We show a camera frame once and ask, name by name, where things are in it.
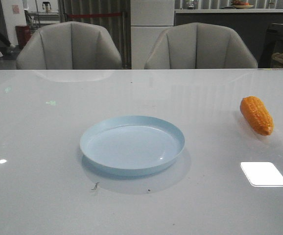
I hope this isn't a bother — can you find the beige upholstered chair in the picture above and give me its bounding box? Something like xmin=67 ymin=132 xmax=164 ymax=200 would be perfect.
xmin=144 ymin=23 xmax=258 ymax=70
xmin=16 ymin=21 xmax=122 ymax=70

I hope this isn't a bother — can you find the red trash bin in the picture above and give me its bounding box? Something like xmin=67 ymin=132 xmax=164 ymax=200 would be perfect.
xmin=15 ymin=25 xmax=31 ymax=49

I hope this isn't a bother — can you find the grey counter with white top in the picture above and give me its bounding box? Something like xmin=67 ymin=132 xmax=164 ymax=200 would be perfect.
xmin=174 ymin=9 xmax=283 ymax=63

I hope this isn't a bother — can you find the fruit bowl on counter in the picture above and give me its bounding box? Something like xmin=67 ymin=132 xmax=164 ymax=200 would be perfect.
xmin=231 ymin=0 xmax=253 ymax=9

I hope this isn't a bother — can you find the orange toy corn cob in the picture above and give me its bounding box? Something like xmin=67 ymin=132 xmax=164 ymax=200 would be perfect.
xmin=240 ymin=96 xmax=274 ymax=136

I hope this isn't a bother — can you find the right beige upholstered chair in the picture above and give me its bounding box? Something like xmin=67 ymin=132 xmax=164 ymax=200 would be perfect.
xmin=144 ymin=23 xmax=258 ymax=70

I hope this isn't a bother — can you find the white cabinet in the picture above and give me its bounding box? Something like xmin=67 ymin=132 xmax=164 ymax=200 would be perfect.
xmin=130 ymin=0 xmax=175 ymax=70

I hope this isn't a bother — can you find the left beige upholstered chair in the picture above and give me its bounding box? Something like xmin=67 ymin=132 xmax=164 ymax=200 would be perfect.
xmin=16 ymin=21 xmax=122 ymax=70

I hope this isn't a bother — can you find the metal cart with kettle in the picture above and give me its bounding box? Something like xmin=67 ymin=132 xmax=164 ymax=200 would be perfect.
xmin=23 ymin=0 xmax=60 ymax=30

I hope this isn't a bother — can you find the light blue round plate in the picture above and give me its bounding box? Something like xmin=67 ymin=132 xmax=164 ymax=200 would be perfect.
xmin=80 ymin=116 xmax=185 ymax=177

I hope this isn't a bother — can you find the red barrier belt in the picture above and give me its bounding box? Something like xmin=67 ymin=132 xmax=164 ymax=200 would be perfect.
xmin=66 ymin=12 xmax=122 ymax=19

